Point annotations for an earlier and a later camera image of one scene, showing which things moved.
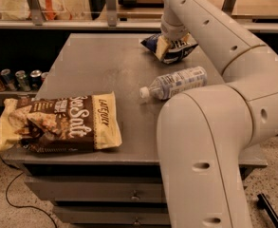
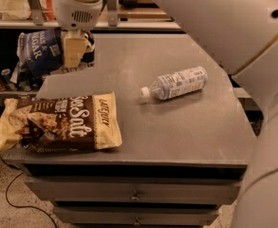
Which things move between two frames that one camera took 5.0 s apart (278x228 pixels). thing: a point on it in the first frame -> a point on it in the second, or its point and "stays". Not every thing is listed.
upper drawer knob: (135, 198) stays
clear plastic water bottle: (166, 85) stays
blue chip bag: (176, 49) -> (39, 52)
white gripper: (176, 32) -> (77, 12)
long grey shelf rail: (109, 24) stays
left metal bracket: (34, 4) stays
